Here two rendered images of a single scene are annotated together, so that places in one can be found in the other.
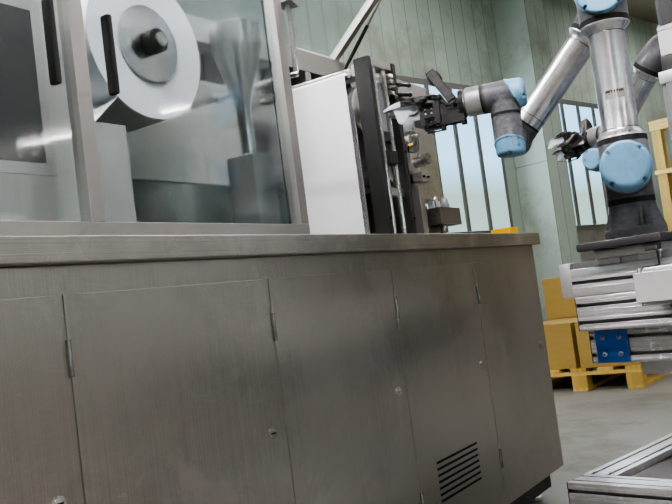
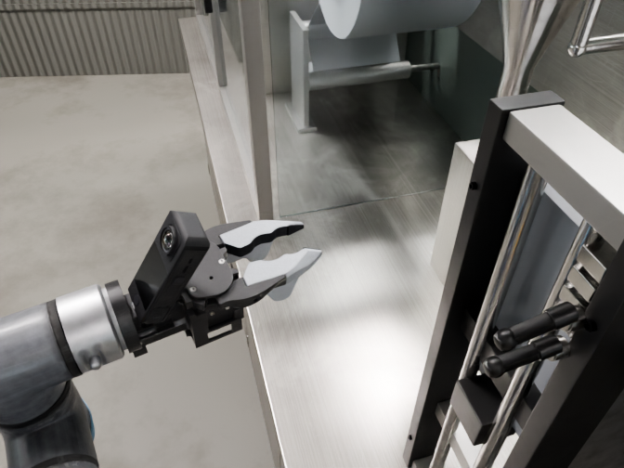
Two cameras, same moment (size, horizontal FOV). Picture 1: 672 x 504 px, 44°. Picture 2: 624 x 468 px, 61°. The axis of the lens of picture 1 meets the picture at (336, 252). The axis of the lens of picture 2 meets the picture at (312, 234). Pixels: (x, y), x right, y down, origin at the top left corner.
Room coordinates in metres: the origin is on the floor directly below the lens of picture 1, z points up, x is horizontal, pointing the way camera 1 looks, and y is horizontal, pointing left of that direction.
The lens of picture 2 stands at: (2.48, -0.50, 1.62)
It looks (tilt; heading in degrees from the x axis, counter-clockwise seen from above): 42 degrees down; 131
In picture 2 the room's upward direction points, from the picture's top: straight up
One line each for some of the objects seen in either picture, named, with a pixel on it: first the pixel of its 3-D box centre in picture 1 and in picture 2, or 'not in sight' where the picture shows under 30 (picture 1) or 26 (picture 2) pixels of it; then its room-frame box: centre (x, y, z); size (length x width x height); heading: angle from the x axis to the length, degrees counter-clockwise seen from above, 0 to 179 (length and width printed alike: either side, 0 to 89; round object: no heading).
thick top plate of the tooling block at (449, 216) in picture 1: (401, 224); not in sight; (3.02, -0.25, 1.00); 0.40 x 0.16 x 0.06; 57
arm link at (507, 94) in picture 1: (503, 96); (6, 362); (2.09, -0.47, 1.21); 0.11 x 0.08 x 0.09; 70
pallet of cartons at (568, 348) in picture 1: (601, 324); not in sight; (5.79, -1.75, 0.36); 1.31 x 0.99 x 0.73; 134
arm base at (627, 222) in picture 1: (633, 217); not in sight; (2.12, -0.76, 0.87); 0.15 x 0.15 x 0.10
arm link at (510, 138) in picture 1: (509, 135); (47, 431); (2.11, -0.48, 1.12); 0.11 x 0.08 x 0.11; 160
